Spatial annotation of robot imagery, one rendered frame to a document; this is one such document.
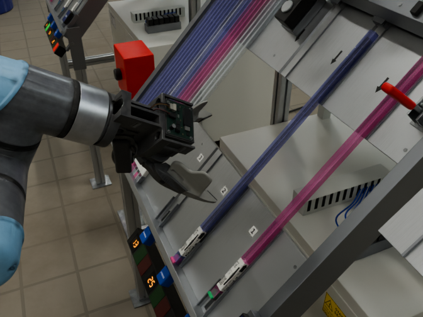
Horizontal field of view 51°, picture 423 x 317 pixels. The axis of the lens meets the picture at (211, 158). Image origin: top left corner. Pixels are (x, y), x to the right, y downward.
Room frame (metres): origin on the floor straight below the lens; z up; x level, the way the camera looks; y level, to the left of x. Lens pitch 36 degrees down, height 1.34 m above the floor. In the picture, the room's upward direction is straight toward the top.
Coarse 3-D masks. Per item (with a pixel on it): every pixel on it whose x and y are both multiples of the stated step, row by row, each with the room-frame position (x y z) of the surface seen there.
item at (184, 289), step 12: (132, 180) 0.76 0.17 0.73; (144, 192) 0.74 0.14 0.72; (144, 204) 0.69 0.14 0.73; (144, 216) 0.66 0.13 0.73; (156, 228) 0.62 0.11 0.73; (156, 240) 0.59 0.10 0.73; (168, 252) 0.56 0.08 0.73; (168, 264) 0.53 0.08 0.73; (180, 276) 0.51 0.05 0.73; (180, 288) 0.48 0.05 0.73; (192, 300) 0.46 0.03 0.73; (192, 312) 0.43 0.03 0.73
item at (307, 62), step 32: (288, 32) 0.83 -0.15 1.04; (320, 32) 0.77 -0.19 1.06; (352, 32) 0.72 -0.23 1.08; (384, 32) 0.67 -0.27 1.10; (288, 64) 0.76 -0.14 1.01; (320, 64) 0.71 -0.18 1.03; (384, 64) 0.62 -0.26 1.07; (352, 96) 0.61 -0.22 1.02; (384, 96) 0.58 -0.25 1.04; (416, 96) 0.55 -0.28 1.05; (352, 128) 0.56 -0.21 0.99; (384, 128) 0.53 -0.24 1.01; (416, 128) 0.51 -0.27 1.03
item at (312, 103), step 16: (368, 32) 0.68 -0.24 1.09; (352, 64) 0.66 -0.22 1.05; (336, 80) 0.65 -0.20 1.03; (320, 96) 0.64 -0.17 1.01; (304, 112) 0.63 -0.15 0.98; (288, 128) 0.62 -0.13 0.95; (272, 144) 0.62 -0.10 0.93; (256, 160) 0.61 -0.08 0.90; (240, 192) 0.58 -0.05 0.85; (224, 208) 0.57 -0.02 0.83; (208, 224) 0.56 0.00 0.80; (176, 256) 0.54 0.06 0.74
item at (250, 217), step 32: (192, 160) 0.72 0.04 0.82; (224, 160) 0.67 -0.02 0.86; (160, 192) 0.71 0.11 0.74; (224, 192) 0.61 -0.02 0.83; (160, 224) 0.63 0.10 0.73; (192, 224) 0.60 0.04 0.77; (224, 224) 0.56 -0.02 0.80; (256, 224) 0.52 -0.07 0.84; (192, 256) 0.54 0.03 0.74; (224, 256) 0.50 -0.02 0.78; (288, 256) 0.45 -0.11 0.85; (192, 288) 0.49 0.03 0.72; (256, 288) 0.43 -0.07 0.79
